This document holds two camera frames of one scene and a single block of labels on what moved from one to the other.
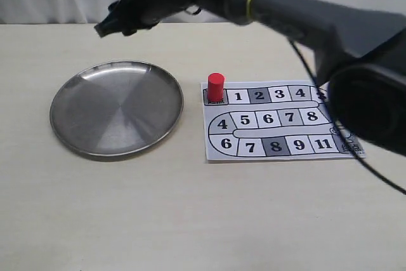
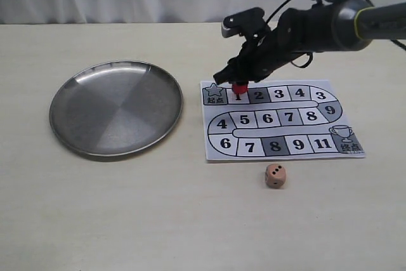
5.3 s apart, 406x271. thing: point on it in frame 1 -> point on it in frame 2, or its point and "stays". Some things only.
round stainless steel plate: x=116 y=108 stays
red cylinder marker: x=216 y=82 -> x=238 y=89
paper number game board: x=268 y=120 stays
